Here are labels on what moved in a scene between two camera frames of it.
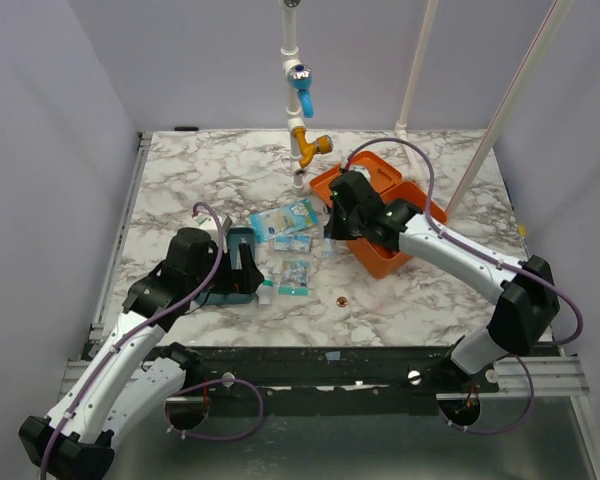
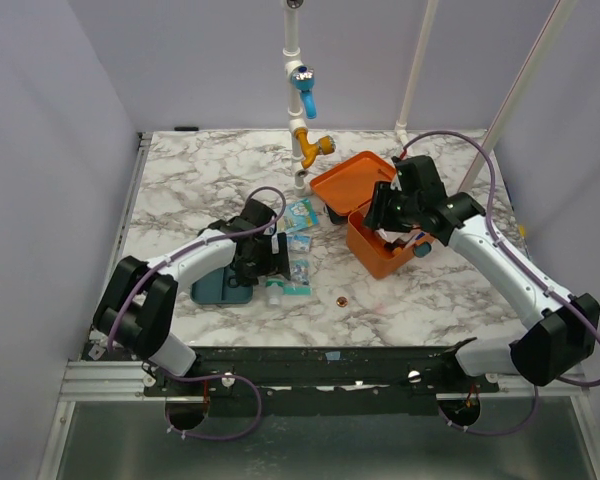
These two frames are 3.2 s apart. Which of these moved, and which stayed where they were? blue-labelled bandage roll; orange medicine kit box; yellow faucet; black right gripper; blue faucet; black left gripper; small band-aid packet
Moved: black right gripper; black left gripper; blue-labelled bandage roll
Stayed: orange medicine kit box; yellow faucet; blue faucet; small band-aid packet
